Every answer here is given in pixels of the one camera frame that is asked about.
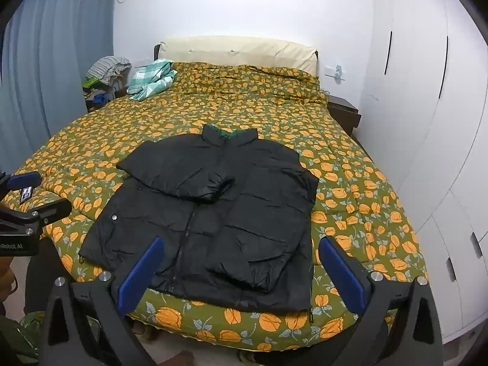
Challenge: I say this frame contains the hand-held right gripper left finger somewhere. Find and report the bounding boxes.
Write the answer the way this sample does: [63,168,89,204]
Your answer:
[38,236,166,366]

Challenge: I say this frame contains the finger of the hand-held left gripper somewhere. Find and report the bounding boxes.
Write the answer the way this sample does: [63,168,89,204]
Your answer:
[0,198,73,234]
[0,171,42,192]

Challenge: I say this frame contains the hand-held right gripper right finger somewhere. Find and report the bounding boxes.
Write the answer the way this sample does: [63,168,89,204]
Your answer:
[318,236,445,366]

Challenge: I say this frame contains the black puffer jacket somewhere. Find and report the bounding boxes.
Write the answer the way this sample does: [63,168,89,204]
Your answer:
[79,124,320,312]

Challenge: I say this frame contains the pile of clothes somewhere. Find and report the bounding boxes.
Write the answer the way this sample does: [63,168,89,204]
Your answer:
[82,56,132,113]

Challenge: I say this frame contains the green bag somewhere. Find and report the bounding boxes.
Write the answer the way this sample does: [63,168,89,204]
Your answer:
[0,310,42,363]

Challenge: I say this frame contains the blue curtain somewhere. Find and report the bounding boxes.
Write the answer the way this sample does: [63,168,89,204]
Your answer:
[0,0,120,149]

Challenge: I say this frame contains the bed with floral quilt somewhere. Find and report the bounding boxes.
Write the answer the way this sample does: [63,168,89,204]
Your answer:
[3,61,429,352]

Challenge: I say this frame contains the dark wooden nightstand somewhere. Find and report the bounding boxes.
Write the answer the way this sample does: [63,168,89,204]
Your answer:
[326,95,362,137]

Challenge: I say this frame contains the green checked cloth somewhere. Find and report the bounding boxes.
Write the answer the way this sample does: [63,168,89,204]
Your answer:
[127,58,177,102]

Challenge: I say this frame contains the white wardrobe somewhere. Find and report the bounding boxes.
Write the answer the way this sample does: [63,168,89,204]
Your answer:
[356,0,488,344]

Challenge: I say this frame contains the white wall socket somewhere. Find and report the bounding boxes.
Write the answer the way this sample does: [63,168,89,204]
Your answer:
[324,62,347,82]

